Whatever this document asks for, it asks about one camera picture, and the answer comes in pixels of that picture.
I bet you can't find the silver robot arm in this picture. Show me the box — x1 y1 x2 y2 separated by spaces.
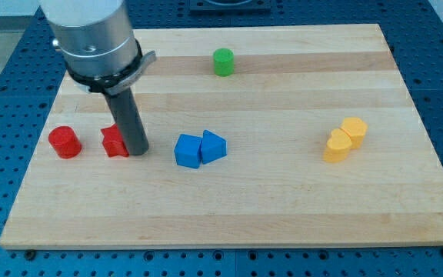
39 0 156 95

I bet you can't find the red star block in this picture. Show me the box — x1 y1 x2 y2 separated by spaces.
101 124 129 158

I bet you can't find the blue triangular block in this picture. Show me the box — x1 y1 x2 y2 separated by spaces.
201 130 227 164

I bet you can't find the blue cube block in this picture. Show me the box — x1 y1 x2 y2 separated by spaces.
174 134 202 169

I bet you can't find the light wooden board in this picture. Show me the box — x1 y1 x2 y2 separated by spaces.
0 24 443 250

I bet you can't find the green cylinder block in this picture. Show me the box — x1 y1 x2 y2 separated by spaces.
213 48 235 77

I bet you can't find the grey cylindrical pointer tool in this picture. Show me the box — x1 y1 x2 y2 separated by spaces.
104 88 149 155

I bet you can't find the yellow heart block front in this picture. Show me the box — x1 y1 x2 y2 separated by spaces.
322 128 352 163

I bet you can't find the yellow heart block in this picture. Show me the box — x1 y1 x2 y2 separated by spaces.
340 117 368 149
322 128 352 163

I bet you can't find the yellow heart block rear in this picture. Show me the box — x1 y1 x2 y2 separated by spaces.
340 117 368 149

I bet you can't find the red cylinder block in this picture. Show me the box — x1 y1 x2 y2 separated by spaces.
48 126 82 159

